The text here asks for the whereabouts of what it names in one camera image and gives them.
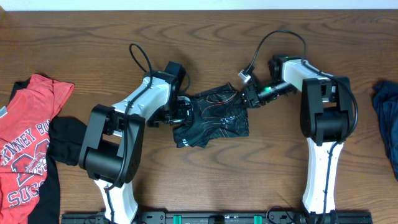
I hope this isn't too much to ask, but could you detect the black orange-patterned jersey shirt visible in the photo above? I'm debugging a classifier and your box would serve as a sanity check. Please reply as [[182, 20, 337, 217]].
[[173, 83, 249, 148]]

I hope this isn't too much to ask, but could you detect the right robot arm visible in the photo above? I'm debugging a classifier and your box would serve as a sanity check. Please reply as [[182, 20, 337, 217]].
[[238, 55, 358, 223]]

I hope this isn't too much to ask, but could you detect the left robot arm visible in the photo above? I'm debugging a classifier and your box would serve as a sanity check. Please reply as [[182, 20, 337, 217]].
[[78, 67, 193, 223]]

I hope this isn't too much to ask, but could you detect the plain black garment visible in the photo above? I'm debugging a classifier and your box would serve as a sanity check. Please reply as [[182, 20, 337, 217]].
[[9, 80, 88, 224]]

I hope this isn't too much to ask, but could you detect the dark navy blue garment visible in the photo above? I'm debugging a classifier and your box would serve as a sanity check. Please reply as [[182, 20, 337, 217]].
[[373, 80, 397, 179]]

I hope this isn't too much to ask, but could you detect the red printed t-shirt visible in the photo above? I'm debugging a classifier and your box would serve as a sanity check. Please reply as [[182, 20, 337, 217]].
[[0, 73, 75, 224]]

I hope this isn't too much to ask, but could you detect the black mounting rail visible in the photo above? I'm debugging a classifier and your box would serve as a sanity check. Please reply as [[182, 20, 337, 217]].
[[61, 210, 374, 224]]

